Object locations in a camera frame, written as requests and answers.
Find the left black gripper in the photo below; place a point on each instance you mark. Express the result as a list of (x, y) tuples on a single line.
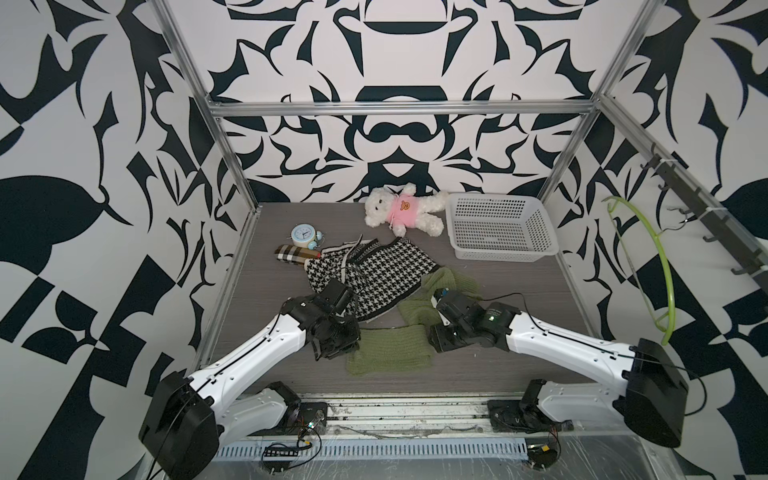
[(354, 338)]

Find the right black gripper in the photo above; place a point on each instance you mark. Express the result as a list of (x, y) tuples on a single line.
[(436, 339)]

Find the green knitted scarf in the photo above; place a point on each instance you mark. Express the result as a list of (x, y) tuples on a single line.
[(406, 348)]

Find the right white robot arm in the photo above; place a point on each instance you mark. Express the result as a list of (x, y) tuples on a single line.
[(635, 383)]

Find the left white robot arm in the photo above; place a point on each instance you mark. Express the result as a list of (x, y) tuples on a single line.
[(192, 415)]

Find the white plastic basket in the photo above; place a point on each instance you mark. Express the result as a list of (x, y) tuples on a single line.
[(503, 228)]

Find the houndstooth black white garment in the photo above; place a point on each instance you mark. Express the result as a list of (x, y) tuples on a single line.
[(380, 275)]

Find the plaid beige pouch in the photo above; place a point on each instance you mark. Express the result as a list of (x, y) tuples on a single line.
[(296, 255)]

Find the small blue alarm clock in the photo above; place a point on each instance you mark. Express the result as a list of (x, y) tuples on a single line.
[(306, 236)]

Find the white teddy bear pink shirt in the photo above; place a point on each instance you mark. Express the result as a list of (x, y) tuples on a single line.
[(405, 210)]

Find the white slotted cable duct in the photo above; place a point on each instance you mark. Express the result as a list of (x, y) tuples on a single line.
[(338, 449)]

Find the black wall hook rail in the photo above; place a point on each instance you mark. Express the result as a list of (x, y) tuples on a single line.
[(723, 226)]

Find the aluminium frame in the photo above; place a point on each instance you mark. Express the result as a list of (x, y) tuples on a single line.
[(319, 102)]

